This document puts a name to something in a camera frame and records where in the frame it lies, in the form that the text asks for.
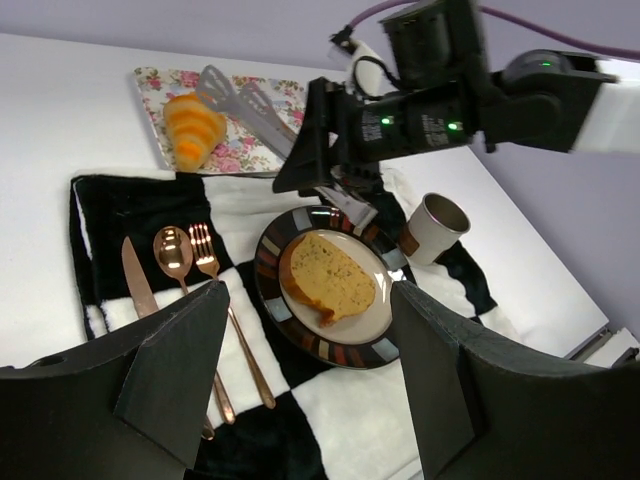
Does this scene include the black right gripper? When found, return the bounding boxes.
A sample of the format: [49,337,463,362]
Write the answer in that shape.
[272,77,349,198]

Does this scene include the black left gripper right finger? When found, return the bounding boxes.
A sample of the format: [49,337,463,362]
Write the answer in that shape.
[391,281,475,478]

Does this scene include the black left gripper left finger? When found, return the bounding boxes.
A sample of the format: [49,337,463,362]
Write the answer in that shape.
[114,281,230,468]

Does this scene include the silver metal food tongs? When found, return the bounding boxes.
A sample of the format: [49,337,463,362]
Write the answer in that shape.
[195,65,378,227]

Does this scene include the orange croissant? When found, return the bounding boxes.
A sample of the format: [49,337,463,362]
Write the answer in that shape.
[163,93,227,173]

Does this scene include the sliced bread piece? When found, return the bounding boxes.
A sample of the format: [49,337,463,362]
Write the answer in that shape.
[278,233,376,328]

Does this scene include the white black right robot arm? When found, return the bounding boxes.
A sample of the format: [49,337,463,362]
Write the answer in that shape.
[273,1,639,193]

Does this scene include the copper knife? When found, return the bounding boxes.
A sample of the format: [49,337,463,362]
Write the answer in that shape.
[120,235,216,441]

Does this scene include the floral rectangular tray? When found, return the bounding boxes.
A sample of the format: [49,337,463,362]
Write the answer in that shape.
[133,67,306,174]

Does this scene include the dark rimmed beige plate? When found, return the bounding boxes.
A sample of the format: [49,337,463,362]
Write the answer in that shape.
[254,206,414,369]

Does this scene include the silver metal cup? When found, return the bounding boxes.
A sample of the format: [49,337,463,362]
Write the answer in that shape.
[398,192,471,266]

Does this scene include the copper spoon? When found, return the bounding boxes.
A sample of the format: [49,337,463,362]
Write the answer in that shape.
[153,226,236,424]

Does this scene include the copper fork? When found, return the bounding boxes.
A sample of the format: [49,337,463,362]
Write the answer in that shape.
[188,223,276,409]

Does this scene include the black white checkered cloth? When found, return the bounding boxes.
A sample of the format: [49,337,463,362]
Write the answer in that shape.
[68,167,516,480]

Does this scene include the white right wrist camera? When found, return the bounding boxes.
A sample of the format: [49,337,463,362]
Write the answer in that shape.
[329,33,384,98]

